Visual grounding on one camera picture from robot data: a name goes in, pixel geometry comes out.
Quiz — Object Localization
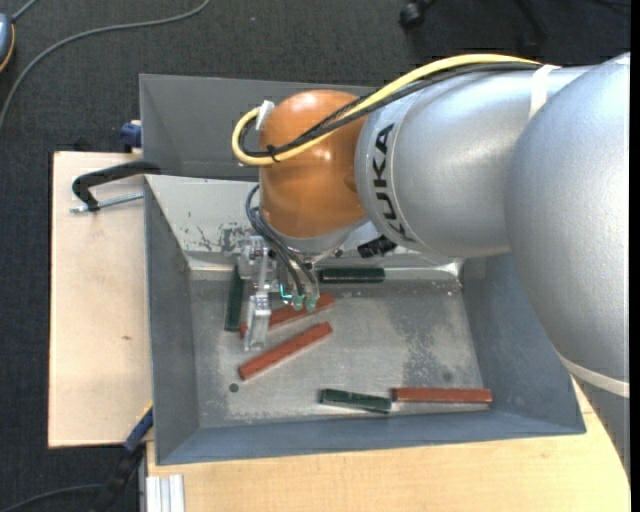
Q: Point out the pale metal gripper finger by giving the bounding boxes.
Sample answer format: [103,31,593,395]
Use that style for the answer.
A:
[254,291,274,349]
[242,295,258,352]

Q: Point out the dark green flat block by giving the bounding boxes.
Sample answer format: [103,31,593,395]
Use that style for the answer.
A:
[319,387,394,415]
[319,267,387,285]
[223,264,245,333]

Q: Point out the red-brown flat block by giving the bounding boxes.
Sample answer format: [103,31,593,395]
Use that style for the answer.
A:
[237,321,334,383]
[390,386,494,405]
[238,292,336,340]

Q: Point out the grey metal bin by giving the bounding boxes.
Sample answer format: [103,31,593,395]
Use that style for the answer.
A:
[138,73,587,466]

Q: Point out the pale wood flat board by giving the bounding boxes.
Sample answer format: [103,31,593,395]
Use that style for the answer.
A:
[47,151,154,449]

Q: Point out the black cylinder on white bracket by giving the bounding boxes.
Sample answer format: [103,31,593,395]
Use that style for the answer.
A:
[340,219,399,260]

